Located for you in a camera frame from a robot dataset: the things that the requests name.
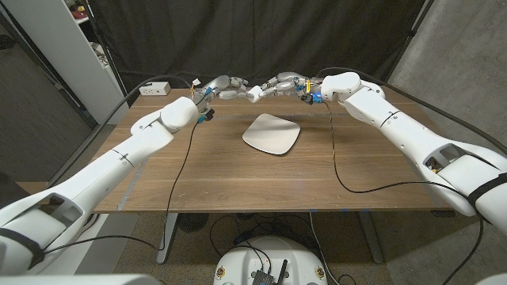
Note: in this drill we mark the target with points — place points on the person's dark trouser leg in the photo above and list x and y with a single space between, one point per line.
6 190

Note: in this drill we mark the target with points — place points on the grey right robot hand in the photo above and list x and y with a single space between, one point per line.
289 85

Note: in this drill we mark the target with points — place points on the white power strip box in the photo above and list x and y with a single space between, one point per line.
156 90

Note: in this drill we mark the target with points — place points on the white shelf cabinet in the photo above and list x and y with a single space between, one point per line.
67 51

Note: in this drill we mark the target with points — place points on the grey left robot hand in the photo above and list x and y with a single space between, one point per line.
218 84

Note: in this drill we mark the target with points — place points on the grey table leg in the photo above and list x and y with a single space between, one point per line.
173 221
372 245

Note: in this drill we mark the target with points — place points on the black module with antenna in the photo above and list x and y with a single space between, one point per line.
263 278

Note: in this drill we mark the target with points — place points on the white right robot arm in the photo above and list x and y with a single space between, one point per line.
408 130

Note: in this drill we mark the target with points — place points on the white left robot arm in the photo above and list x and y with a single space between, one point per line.
99 174

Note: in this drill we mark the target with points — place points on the white square dish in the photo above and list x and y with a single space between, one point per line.
273 134

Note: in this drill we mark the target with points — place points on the black curtain stand pole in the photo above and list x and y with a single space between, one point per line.
412 33
105 43

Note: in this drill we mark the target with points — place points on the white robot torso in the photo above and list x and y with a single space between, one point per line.
241 261

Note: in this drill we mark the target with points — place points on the round black floor fan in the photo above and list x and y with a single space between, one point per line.
193 221

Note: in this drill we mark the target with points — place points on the black curtain backdrop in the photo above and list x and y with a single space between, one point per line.
253 39

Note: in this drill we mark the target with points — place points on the red item on shelf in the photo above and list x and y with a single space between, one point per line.
80 15

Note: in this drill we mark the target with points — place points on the white AirPods case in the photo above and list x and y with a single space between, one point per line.
255 94

